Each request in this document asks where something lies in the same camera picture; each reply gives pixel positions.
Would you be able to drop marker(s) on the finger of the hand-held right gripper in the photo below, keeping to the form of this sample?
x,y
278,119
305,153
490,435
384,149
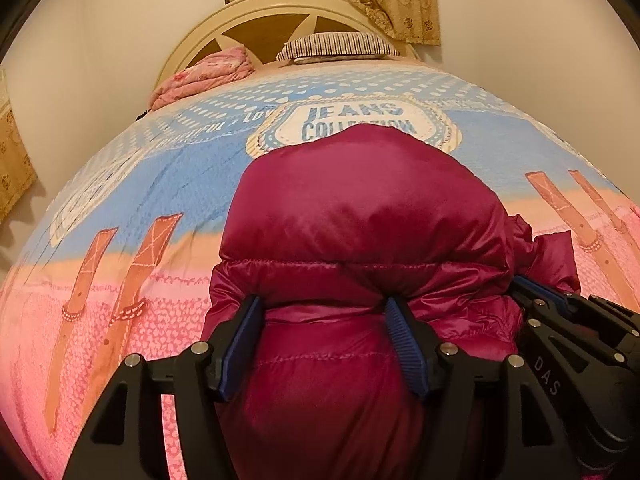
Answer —
x,y
542,292

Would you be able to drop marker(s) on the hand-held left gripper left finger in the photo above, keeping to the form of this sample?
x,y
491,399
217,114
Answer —
x,y
240,346

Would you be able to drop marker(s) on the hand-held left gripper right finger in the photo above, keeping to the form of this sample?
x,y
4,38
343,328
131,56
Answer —
x,y
403,346

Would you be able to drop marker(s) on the magenta down jacket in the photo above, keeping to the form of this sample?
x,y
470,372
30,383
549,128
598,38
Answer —
x,y
360,220

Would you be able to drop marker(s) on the blue and pink printed blanket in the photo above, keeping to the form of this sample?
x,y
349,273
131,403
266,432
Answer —
x,y
175,160

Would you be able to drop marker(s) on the folded pink quilt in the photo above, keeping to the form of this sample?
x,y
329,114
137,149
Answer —
x,y
200,75

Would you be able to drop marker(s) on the beige patterned curtain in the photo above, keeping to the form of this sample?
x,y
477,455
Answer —
x,y
12,160
390,0

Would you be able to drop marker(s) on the striped pillow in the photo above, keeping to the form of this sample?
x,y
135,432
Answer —
x,y
335,45

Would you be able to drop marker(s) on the cream wooden headboard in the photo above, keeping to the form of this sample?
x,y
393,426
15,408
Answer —
x,y
210,35

